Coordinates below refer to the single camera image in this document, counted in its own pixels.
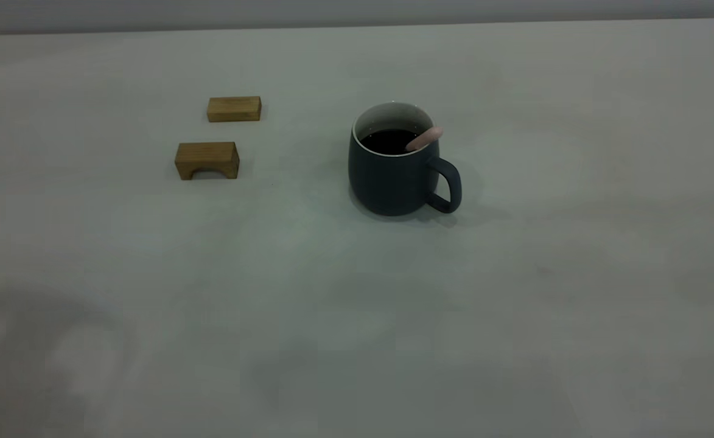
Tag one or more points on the flat wooden block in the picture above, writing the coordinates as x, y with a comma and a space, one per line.
234, 109

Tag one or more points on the black coffee liquid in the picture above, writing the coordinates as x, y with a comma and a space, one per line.
387, 141

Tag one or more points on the arched wooden block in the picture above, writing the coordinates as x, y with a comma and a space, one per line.
207, 157

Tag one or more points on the dark grey ceramic cup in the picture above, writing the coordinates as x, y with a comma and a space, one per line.
387, 182

